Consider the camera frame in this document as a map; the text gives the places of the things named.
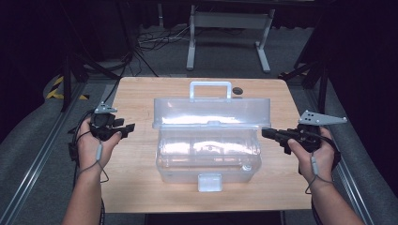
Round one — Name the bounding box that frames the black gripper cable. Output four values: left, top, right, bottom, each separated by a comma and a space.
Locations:
68, 112, 96, 188
298, 132, 343, 176

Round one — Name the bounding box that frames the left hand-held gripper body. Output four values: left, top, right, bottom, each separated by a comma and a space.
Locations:
89, 102, 124, 143

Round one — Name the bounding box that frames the person's left hand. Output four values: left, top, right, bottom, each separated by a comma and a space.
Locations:
76, 116, 123, 179

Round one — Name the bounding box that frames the grey wrist strap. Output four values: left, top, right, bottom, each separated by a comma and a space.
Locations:
76, 140, 110, 184
304, 155, 334, 195

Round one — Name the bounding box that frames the bundle of floor cables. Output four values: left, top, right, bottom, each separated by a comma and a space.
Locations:
136, 25, 192, 52

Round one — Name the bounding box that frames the black metal stand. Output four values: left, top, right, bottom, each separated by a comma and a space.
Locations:
278, 46, 333, 120
59, 0, 139, 113

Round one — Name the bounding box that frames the person's right hand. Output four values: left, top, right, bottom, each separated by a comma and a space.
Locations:
286, 127, 336, 186

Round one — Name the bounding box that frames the white metal table frame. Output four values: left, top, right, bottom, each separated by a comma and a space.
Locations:
186, 4, 276, 74

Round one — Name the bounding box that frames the clear plastic storage box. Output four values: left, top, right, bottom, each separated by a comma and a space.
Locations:
152, 81, 271, 193

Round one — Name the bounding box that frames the yellow black floor tape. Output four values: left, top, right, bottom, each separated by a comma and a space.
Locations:
45, 75, 90, 101

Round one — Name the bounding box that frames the aluminium floor rail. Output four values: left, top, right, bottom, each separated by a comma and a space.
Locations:
0, 82, 88, 225
304, 87, 378, 225

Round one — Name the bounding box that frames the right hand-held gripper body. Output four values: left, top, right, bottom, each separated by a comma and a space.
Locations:
283, 110, 348, 154

